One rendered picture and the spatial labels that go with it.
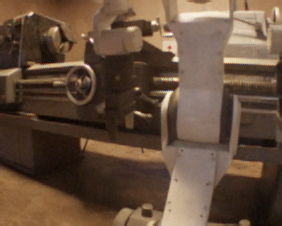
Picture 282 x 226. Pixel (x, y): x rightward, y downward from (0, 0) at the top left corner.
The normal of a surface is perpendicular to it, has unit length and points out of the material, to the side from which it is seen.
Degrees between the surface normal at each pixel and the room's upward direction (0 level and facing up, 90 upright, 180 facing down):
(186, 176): 60
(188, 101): 86
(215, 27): 100
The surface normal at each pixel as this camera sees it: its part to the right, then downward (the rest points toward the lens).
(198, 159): -0.32, -0.44
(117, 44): -0.39, 0.27
